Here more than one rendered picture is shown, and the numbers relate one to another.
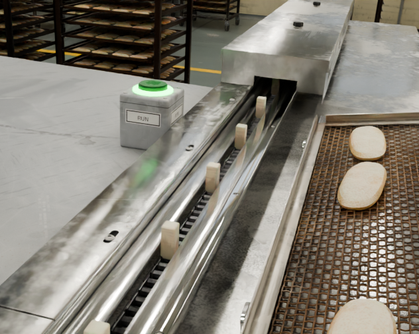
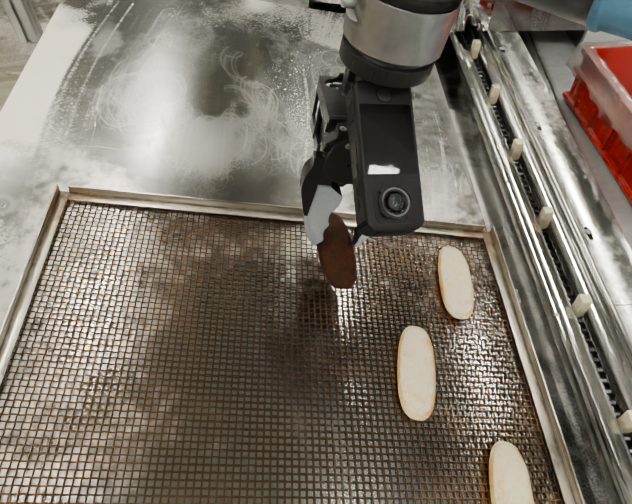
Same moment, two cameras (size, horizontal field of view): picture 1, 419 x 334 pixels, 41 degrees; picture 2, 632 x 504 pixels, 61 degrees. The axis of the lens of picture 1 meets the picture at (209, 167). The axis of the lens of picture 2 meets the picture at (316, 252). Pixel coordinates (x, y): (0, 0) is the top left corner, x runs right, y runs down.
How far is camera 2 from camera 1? 0.68 m
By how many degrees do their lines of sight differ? 104
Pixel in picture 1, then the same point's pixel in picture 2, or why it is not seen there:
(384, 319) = (449, 294)
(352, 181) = (521, 480)
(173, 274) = (595, 386)
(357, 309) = (464, 300)
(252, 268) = not seen: hidden behind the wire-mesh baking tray
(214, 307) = (557, 406)
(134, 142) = not seen: outside the picture
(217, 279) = (575, 440)
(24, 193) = not seen: outside the picture
